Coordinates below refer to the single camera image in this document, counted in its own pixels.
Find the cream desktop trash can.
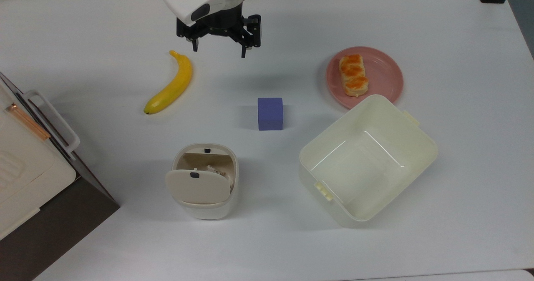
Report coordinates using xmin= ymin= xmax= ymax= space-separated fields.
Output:
xmin=166 ymin=143 xmax=239 ymax=220

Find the white toaster oven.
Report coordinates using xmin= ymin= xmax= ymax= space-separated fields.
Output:
xmin=0 ymin=72 xmax=121 ymax=281

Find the pink round plate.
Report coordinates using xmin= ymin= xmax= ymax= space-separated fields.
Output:
xmin=326 ymin=46 xmax=404 ymax=110

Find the cream trash can flip lid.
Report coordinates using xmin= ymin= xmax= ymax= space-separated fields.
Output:
xmin=166 ymin=168 xmax=232 ymax=205

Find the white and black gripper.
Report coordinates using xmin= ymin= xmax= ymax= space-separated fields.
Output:
xmin=160 ymin=0 xmax=262 ymax=59

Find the glazed bread pastry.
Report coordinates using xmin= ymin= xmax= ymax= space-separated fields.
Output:
xmin=339 ymin=54 xmax=370 ymax=97

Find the cream plastic storage box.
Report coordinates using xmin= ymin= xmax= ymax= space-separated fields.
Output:
xmin=299 ymin=94 xmax=438 ymax=228

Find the purple foam cube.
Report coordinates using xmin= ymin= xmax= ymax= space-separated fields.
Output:
xmin=257 ymin=97 xmax=284 ymax=131

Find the yellow banana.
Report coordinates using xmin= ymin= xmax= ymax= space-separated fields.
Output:
xmin=144 ymin=50 xmax=193 ymax=115

